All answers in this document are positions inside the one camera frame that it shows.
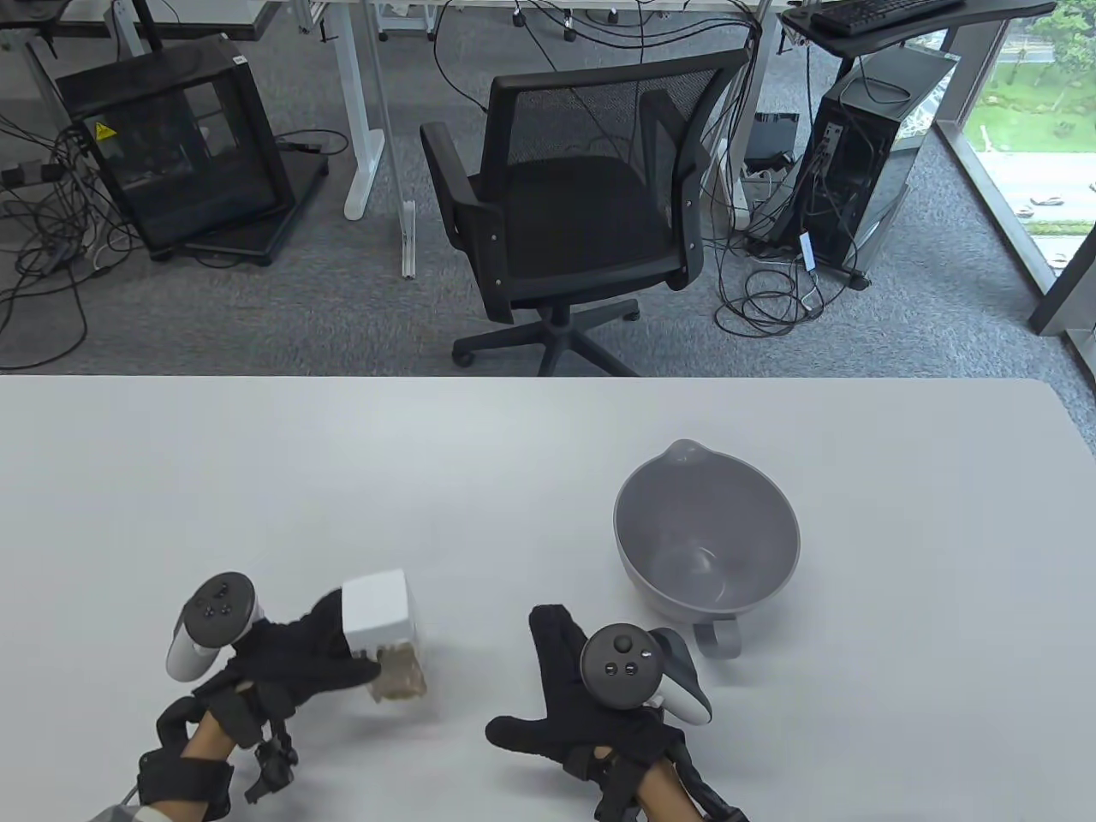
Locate person's right hand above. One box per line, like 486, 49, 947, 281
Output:
485, 605, 686, 777

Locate person's left hand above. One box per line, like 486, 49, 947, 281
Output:
193, 589, 383, 748

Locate white square jar lid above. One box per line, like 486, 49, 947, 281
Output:
342, 569, 422, 659

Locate clear plastic jar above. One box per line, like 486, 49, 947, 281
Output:
364, 642, 430, 706

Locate grey salad bowl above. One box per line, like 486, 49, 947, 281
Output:
613, 439, 801, 659

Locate person's left forearm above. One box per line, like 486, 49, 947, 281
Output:
176, 706, 239, 765

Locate person's right forearm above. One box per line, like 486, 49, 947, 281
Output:
635, 753, 701, 822

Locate right white grey controller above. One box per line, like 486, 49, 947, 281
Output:
580, 624, 713, 729

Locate white grey controller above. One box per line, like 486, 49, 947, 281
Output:
580, 624, 713, 729
165, 572, 263, 682

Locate left white grey controller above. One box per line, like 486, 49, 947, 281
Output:
165, 572, 263, 682

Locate black flat floor platform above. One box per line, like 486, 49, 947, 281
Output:
152, 151, 331, 268

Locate black mesh office chair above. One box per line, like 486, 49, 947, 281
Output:
420, 47, 754, 378

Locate white desk leg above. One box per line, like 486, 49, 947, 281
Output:
330, 0, 396, 223
726, 15, 785, 229

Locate grey power strip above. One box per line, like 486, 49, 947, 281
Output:
0, 160, 67, 190

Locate small black box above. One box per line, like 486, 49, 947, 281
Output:
742, 111, 802, 171

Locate black computer tower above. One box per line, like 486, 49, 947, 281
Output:
771, 43, 962, 289

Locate black keyboard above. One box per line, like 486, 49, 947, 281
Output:
809, 0, 966, 38

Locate black desk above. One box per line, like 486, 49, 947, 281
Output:
781, 0, 1059, 61

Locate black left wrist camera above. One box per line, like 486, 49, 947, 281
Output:
243, 724, 301, 806

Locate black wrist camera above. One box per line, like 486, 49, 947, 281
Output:
243, 724, 301, 806
593, 753, 645, 822

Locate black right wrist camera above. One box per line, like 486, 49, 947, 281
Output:
593, 753, 645, 822

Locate black left wrist strap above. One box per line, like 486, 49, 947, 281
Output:
137, 749, 234, 820

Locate black wrist strap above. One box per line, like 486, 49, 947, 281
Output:
676, 749, 751, 822
137, 749, 234, 820

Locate black right wrist strap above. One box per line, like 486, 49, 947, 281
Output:
676, 749, 751, 822

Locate bundle of black floor cables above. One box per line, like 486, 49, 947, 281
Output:
713, 229, 829, 337
0, 110, 148, 371

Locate black glass enclosure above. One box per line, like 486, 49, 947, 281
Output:
55, 34, 297, 259

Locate black hanging cables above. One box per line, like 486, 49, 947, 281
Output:
431, 0, 765, 168

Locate dark window frame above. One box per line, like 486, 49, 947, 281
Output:
935, 0, 1096, 337

